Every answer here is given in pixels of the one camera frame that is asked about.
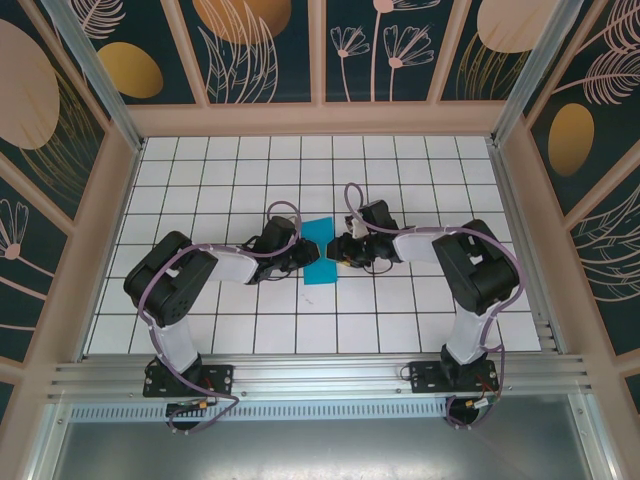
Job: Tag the blue rectangular block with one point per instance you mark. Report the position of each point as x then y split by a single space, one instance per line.
320 275

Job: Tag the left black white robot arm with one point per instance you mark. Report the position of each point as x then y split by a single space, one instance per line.
175 280

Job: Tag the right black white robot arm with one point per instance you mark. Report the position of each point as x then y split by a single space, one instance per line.
480 270

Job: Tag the grey sheet metal panel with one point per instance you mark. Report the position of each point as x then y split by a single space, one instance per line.
320 450

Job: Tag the long aluminium mounting rail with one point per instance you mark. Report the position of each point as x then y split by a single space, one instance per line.
320 375

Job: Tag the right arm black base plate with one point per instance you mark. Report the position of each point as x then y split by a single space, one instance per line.
425 375

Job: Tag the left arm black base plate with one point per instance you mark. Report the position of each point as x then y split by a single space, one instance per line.
220 377

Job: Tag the aluminium side rail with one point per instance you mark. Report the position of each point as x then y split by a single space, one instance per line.
107 250
530 250

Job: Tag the aluminium corner post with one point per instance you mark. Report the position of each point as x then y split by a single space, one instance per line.
95 80
537 70

